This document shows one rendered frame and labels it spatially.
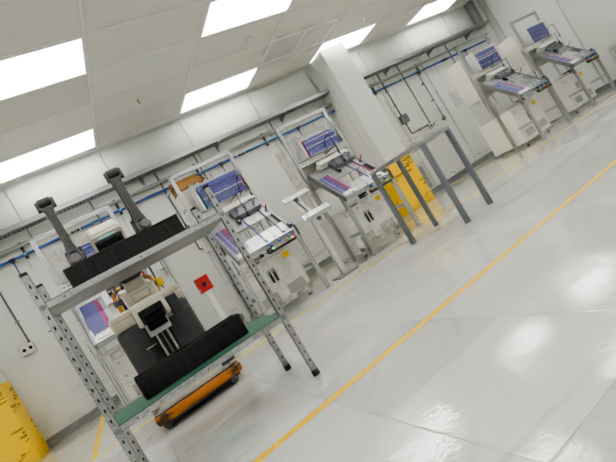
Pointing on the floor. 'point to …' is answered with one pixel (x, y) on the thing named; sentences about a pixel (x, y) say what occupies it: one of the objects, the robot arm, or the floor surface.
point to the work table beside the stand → (436, 175)
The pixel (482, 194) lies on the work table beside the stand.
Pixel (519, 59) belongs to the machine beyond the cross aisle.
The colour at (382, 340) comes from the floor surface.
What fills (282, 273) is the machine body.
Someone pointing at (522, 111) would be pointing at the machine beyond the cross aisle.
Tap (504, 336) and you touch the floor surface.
